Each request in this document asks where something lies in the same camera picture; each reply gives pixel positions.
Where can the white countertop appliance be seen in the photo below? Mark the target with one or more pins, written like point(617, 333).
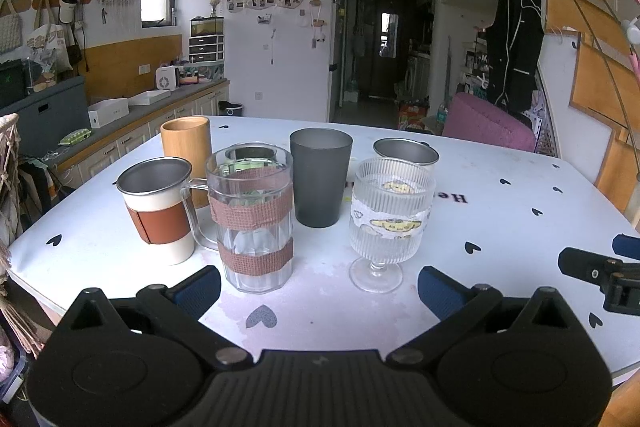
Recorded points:
point(166, 78)

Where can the black box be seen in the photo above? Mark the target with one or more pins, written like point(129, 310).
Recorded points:
point(11, 82)

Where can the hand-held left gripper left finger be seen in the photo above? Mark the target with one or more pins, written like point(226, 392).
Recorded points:
point(197, 291)

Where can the colourful cardboard box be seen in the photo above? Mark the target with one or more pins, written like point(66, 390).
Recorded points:
point(411, 117)

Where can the white heart print tablecloth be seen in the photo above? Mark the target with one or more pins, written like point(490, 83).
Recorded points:
point(500, 232)

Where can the green wipes packet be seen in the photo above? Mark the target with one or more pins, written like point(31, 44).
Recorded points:
point(75, 137)

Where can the flat white box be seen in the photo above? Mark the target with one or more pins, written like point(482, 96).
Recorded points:
point(150, 97)

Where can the white woven bag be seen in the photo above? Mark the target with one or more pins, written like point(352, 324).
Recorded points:
point(10, 32)

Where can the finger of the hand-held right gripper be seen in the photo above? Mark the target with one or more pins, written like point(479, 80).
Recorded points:
point(580, 264)
point(626, 246)

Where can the plain steel cup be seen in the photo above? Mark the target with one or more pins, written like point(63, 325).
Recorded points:
point(400, 152)

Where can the washing machine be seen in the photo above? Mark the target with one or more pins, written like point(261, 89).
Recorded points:
point(417, 77)

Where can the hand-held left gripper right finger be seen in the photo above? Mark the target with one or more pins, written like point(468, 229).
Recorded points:
point(441, 293)

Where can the dark grey plastic cup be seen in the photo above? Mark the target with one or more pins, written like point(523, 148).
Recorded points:
point(320, 187)

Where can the white cardboard box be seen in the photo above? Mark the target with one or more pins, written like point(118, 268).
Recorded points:
point(107, 113)

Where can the black and white trash can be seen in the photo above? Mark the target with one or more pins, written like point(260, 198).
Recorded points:
point(231, 109)

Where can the ribbed glass goblet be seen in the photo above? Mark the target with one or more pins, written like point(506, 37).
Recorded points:
point(390, 247)

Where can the printed tote bag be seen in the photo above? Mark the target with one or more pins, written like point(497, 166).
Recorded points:
point(50, 49)

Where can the water bottle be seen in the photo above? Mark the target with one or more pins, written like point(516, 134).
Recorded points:
point(441, 113)

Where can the black jacket with white trim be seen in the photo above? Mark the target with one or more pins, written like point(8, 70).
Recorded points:
point(515, 47)

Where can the grey storage cabinet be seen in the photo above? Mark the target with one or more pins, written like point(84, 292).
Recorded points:
point(50, 112)

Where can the glass tank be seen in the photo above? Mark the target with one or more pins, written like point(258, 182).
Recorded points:
point(206, 26)

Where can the white cabinet with grey counter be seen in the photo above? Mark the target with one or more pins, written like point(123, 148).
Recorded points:
point(130, 137)

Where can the bamboo cup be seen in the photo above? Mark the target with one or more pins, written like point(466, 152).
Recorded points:
point(185, 152)

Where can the glass mug with brown tape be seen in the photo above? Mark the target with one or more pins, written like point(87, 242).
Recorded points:
point(250, 268)

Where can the wooden staircase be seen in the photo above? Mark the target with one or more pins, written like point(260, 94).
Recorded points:
point(595, 77)

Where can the steel mug with leather sleeve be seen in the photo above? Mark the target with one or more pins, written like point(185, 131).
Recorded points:
point(150, 192)

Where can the plastic drawer unit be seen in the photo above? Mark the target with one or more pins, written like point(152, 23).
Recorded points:
point(205, 48)

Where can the pink armchair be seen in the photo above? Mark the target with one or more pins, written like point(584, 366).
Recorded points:
point(490, 122)

